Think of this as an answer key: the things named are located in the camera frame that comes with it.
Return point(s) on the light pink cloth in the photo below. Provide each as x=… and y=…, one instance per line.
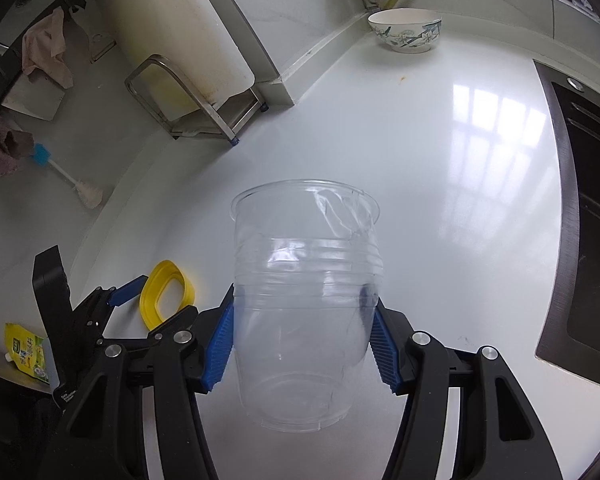
x=47, y=50

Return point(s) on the white floral bowl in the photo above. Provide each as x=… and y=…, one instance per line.
x=405, y=30

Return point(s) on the dark kitchen sink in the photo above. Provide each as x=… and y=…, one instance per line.
x=590, y=210

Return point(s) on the steel cleaver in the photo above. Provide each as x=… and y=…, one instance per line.
x=30, y=100

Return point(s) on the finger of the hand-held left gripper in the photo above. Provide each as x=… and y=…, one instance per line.
x=172, y=320
x=127, y=290

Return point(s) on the white cutting board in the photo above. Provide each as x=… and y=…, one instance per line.
x=180, y=25

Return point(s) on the yellow green pouch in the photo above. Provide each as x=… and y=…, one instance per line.
x=27, y=352

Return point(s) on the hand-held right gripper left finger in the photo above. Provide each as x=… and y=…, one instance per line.
x=217, y=355

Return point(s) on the white brush with blue sponge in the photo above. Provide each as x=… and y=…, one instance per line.
x=65, y=172

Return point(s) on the clear plastic cup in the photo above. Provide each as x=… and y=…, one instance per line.
x=300, y=285

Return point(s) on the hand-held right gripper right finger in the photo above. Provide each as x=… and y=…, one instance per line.
x=382, y=355

